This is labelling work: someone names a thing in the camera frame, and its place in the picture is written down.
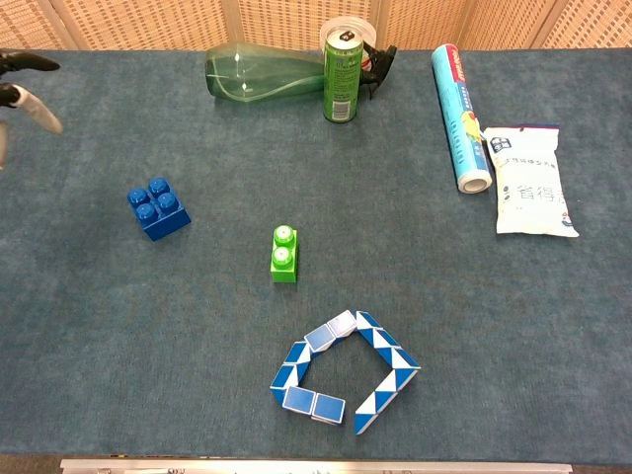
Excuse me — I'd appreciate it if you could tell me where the woven folding screen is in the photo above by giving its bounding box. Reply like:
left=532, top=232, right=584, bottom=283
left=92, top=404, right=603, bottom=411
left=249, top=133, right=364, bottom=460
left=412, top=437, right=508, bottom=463
left=0, top=0, right=632, bottom=51

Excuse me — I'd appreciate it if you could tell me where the green toy brick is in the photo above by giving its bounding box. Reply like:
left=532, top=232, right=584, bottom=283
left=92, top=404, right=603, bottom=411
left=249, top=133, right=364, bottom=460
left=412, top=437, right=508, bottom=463
left=270, top=224, right=300, bottom=284

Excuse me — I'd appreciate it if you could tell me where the light blue wrap roll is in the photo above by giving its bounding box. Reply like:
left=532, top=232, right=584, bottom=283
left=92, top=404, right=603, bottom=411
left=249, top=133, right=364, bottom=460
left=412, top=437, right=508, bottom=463
left=431, top=42, right=494, bottom=195

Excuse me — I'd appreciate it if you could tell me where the green transparent spray bottle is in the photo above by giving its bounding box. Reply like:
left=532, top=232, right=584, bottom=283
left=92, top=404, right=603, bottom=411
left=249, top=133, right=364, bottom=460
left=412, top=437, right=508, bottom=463
left=204, top=42, right=399, bottom=104

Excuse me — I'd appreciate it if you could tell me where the white printed snack bag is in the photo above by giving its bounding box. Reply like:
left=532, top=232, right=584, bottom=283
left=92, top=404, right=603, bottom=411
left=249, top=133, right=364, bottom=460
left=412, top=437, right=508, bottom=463
left=482, top=122, right=581, bottom=239

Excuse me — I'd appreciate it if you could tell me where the blue toy brick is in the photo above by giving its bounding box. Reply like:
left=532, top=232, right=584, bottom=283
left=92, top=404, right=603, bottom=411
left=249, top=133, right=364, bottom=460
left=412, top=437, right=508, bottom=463
left=126, top=177, right=193, bottom=243

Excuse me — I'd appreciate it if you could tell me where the blue felt table cloth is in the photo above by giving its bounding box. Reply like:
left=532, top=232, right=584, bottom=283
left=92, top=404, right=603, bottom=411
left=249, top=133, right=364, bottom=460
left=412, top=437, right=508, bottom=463
left=0, top=47, right=632, bottom=458

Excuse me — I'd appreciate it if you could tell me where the blue white snake puzzle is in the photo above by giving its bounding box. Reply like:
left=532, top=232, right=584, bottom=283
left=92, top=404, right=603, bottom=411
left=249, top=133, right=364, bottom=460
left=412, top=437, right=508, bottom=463
left=269, top=309, right=422, bottom=436

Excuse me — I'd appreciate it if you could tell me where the silver metal rail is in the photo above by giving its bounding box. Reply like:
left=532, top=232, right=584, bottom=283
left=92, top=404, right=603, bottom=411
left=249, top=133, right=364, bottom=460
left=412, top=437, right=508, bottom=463
left=59, top=457, right=574, bottom=474

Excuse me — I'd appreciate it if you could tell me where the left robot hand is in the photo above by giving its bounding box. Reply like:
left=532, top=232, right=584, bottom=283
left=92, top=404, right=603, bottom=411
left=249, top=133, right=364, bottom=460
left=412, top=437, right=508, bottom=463
left=0, top=48, right=64, bottom=170

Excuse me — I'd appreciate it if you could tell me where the green drink can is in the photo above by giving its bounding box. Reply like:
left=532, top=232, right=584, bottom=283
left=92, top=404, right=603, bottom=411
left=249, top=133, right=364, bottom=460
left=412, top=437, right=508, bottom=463
left=323, top=28, right=365, bottom=124

